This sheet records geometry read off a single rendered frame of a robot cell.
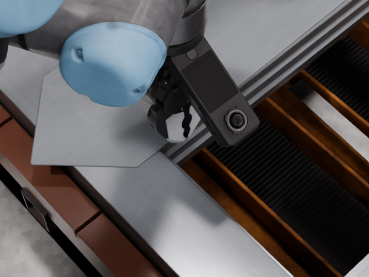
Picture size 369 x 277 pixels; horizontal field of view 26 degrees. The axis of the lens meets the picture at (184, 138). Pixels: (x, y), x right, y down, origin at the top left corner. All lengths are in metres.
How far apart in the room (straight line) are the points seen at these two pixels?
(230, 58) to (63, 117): 0.23
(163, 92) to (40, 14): 0.55
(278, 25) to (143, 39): 0.46
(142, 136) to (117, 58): 0.36
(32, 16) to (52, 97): 0.73
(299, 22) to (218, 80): 0.29
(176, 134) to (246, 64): 0.16
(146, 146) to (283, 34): 0.24
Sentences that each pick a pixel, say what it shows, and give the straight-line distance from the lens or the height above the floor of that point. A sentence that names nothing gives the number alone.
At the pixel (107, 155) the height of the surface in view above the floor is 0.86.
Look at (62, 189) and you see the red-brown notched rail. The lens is 0.98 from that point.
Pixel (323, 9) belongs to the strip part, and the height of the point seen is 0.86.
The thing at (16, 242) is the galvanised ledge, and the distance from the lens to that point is 1.12.
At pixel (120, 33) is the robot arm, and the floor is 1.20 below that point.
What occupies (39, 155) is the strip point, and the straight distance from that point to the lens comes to 0.97.
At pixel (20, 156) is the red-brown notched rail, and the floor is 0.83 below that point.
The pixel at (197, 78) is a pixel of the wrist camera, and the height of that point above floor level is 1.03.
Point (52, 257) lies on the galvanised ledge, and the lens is 1.11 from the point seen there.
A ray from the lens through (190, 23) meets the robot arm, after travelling 0.76.
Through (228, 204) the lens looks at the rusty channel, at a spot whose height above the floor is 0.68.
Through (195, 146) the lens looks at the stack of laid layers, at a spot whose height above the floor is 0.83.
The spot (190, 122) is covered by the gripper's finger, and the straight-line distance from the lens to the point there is 0.93.
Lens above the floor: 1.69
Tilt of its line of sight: 59 degrees down
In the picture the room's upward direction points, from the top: straight up
